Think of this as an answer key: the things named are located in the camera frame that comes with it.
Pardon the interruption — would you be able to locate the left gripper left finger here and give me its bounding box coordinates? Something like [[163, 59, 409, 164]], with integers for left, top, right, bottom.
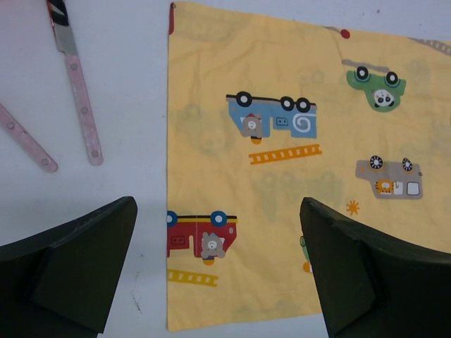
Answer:
[[1, 196, 137, 337]]

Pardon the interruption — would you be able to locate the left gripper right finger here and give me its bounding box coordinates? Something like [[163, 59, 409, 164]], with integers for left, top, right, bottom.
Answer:
[[299, 197, 450, 337]]

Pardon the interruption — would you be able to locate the pink handled fork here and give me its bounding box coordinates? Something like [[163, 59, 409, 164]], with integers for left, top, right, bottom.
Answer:
[[1, 105, 58, 173]]

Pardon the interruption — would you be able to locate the yellow vehicle print placemat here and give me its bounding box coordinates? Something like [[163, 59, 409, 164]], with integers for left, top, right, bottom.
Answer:
[[167, 1, 450, 332]]

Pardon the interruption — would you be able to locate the pink handled knife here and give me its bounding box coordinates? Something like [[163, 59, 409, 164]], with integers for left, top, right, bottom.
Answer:
[[47, 0, 104, 165]]

